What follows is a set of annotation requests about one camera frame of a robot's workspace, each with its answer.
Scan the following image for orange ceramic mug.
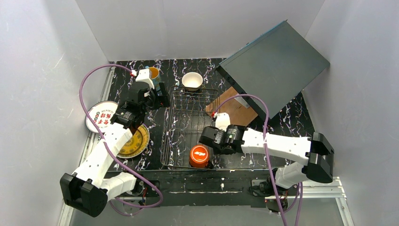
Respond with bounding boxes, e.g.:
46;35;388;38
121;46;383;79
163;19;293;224
189;145;210;169

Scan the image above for blue butterfly mug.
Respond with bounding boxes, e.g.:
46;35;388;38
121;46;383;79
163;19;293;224
146;66;161;91

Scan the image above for beige ceramic bowl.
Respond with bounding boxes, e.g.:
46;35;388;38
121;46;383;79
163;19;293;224
182;72;203;92

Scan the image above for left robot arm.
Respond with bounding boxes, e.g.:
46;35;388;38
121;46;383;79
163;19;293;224
60;88;170;217

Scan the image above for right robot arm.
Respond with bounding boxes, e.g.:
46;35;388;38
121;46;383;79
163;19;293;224
199;125;335;196

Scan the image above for wooden base board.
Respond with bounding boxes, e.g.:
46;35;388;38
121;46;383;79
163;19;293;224
205;87;258;126

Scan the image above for yellow patterned plate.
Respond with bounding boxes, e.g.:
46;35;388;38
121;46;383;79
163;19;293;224
117;124;150;159

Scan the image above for white plate red pattern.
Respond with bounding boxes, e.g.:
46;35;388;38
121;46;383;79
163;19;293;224
88;101;118;133

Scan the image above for dark grey tilted panel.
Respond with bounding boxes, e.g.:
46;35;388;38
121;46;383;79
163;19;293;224
215;21;330;120

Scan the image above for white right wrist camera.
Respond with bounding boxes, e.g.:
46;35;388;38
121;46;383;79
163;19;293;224
212;113;231;131

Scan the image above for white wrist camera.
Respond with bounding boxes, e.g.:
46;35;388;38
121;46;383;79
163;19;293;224
130;69;155;89
212;113;231;131

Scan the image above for black wire dish rack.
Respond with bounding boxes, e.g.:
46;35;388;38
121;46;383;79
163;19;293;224
160;86;220;170

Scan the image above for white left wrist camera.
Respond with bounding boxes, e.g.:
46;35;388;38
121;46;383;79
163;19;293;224
130;69;155;89

